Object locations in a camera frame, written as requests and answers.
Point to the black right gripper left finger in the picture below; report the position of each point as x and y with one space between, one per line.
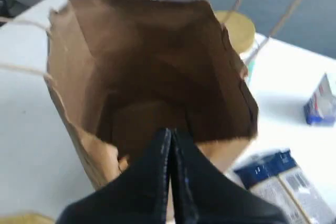
138 195

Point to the blue noodle packet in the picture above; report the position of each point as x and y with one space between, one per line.
277 178

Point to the clear jar with green label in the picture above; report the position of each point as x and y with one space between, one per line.
241 35

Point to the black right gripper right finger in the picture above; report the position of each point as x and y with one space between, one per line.
203 194

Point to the large brown paper bag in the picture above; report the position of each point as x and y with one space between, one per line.
117 70

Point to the yellow grain bottle white cap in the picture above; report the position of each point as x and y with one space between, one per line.
26 218

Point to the small white blue milk carton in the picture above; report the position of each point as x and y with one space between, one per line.
320 108

